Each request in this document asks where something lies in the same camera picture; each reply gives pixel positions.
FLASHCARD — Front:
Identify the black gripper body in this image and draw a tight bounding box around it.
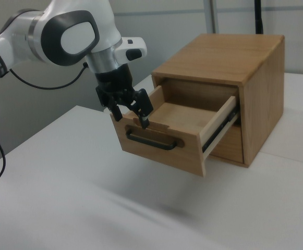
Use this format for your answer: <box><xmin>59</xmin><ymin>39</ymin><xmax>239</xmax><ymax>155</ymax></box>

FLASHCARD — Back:
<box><xmin>94</xmin><ymin>65</ymin><xmax>136</xmax><ymax>108</ymax></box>

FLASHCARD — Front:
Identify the black metal drawer handle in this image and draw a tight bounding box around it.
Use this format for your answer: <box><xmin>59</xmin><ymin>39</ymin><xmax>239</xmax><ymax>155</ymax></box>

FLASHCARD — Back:
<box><xmin>125</xmin><ymin>126</ymin><xmax>185</xmax><ymax>152</ymax></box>

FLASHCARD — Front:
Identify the wooden drawer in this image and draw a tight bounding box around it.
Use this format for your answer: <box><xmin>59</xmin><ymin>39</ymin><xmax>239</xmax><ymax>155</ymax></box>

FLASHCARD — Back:
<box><xmin>110</xmin><ymin>84</ymin><xmax>239</xmax><ymax>178</ymax></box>
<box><xmin>209</xmin><ymin>124</ymin><xmax>245</xmax><ymax>165</ymax></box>

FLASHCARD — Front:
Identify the black metal drawer slide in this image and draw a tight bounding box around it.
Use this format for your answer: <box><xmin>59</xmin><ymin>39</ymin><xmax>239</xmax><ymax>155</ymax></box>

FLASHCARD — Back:
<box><xmin>201</xmin><ymin>105</ymin><xmax>239</xmax><ymax>153</ymax></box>

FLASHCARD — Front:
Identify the closed wooden drawer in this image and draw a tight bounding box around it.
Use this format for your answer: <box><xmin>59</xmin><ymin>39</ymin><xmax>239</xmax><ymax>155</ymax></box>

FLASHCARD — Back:
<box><xmin>209</xmin><ymin>124</ymin><xmax>245</xmax><ymax>165</ymax></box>

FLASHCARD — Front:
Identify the wooden cabinet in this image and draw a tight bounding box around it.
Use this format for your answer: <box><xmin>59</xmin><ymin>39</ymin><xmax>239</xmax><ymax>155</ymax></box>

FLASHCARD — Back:
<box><xmin>151</xmin><ymin>33</ymin><xmax>285</xmax><ymax>168</ymax></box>

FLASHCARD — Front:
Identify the black pole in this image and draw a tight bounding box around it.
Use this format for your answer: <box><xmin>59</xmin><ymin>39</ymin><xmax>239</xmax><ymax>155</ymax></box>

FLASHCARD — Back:
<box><xmin>253</xmin><ymin>0</ymin><xmax>265</xmax><ymax>34</ymax></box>

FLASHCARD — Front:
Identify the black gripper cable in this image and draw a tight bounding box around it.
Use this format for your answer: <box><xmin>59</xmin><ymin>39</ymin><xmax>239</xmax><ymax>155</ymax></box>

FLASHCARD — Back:
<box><xmin>9</xmin><ymin>61</ymin><xmax>89</xmax><ymax>90</ymax></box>

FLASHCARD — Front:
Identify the grey partition post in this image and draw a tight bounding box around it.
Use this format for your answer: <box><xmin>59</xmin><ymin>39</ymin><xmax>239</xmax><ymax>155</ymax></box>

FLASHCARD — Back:
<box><xmin>208</xmin><ymin>0</ymin><xmax>220</xmax><ymax>34</ymax></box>

